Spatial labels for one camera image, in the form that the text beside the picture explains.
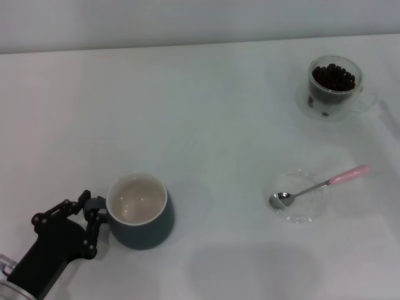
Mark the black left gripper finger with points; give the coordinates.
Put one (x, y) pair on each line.
(62, 207)
(93, 237)

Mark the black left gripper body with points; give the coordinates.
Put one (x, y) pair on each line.
(53, 250)

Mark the dark teal ceramic mug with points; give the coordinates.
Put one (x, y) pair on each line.
(147, 234)

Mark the clear glass saucer with beans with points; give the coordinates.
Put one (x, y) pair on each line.
(304, 107)

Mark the empty clear glass saucer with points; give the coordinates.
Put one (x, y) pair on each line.
(309, 211)

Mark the clear double-wall glass cup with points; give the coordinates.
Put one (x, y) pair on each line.
(358, 75)

